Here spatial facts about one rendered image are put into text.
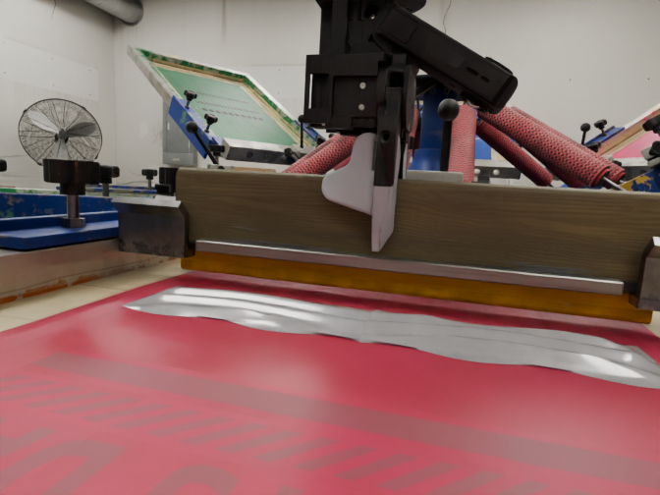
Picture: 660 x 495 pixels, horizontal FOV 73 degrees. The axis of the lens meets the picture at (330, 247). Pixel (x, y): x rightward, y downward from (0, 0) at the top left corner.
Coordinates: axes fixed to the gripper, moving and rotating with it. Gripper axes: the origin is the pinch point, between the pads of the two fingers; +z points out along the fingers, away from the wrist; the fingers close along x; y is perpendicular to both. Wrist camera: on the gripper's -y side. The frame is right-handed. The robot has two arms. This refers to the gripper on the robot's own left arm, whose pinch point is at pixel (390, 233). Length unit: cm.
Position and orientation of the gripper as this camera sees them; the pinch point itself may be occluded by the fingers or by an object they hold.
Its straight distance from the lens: 38.6
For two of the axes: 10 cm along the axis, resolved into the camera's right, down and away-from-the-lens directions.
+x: -2.6, 1.3, -9.6
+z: -0.6, 9.9, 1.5
